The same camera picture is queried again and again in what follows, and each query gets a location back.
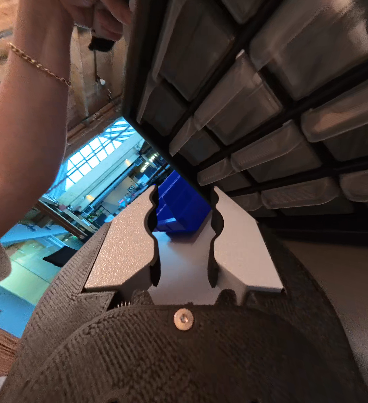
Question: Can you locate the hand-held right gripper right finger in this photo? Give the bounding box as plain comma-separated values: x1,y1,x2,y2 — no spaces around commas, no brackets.
208,186,284,305

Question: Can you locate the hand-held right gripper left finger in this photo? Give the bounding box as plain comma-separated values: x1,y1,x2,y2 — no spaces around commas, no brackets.
84,184,162,299

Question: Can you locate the black drawer cabinet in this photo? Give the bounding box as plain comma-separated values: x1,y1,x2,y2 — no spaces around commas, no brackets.
121,0,368,243

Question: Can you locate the blue plastic bin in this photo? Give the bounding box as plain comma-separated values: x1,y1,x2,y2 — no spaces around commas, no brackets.
154,170,212,236

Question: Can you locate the person's left forearm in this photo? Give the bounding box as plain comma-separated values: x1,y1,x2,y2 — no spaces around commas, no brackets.
0,44,74,293

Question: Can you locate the person's left hand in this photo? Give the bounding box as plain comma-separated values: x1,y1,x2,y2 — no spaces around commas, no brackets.
14,0,132,85

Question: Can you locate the gold chain bracelet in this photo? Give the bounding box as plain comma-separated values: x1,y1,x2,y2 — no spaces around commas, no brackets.
8,42,72,88

